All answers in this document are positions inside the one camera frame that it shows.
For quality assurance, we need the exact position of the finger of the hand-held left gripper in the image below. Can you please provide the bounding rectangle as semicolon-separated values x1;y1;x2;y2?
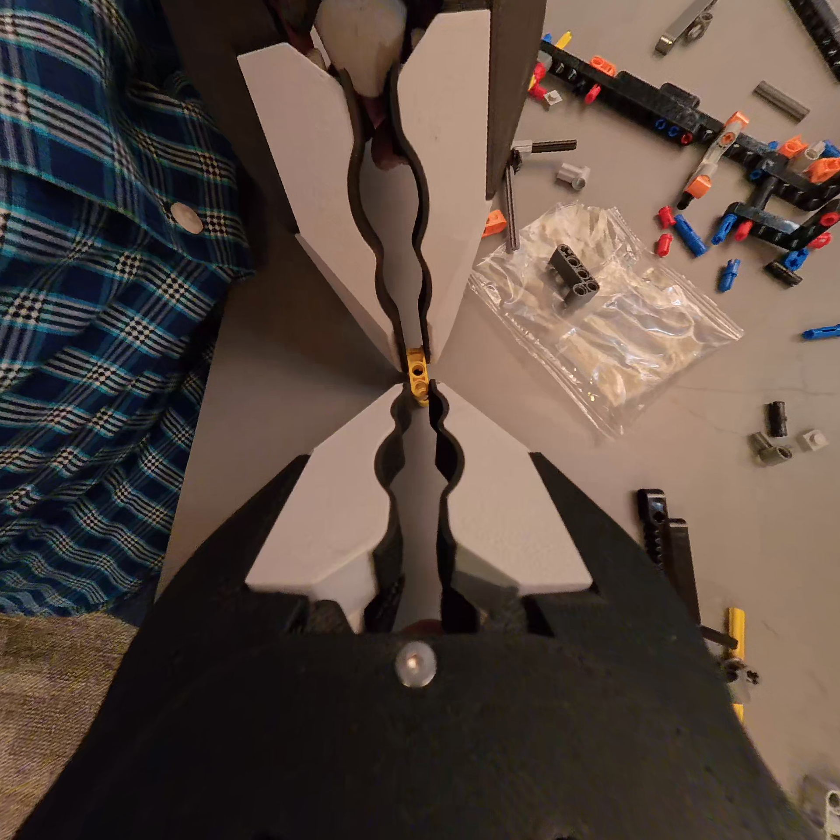
390;7;494;363
236;41;404;370

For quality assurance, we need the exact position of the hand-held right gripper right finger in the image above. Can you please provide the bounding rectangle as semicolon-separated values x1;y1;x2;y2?
427;379;595;634

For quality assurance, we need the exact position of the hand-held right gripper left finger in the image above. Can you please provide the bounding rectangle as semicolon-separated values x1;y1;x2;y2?
245;384;408;634

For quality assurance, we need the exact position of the yellow lego pin connector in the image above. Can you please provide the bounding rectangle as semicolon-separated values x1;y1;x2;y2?
405;348;432;408

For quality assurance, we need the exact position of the black lego rack assembly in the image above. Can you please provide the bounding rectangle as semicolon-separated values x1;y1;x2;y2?
635;489;759;686

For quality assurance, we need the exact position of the dark grey lego beam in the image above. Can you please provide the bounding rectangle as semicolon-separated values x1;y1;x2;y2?
548;244;601;308

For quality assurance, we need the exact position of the long yellow lego axle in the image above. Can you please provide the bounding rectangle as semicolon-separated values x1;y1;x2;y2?
725;607;747;723

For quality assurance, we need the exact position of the grey lego liftarm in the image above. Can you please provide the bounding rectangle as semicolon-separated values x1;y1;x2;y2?
655;0;719;55

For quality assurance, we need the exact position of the olive grey lego connector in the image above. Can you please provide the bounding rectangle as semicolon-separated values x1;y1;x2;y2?
751;432;794;468

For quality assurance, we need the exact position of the dark grey lego rod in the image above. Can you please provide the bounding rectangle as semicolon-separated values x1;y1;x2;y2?
753;80;810;123

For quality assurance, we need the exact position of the long black lego beam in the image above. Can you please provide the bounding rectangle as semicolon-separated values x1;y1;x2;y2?
787;0;840;81

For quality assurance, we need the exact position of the light grey lego piece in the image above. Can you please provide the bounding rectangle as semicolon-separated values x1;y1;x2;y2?
799;774;840;831

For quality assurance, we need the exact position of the clear plastic zip bag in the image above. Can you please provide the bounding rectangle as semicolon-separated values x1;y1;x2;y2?
469;202;744;439

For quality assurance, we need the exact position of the person's torso in plaid shirt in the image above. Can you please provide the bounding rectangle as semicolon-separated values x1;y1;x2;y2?
0;0;257;618

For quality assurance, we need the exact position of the black lego frame assembly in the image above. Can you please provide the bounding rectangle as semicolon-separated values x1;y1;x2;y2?
528;29;840;286

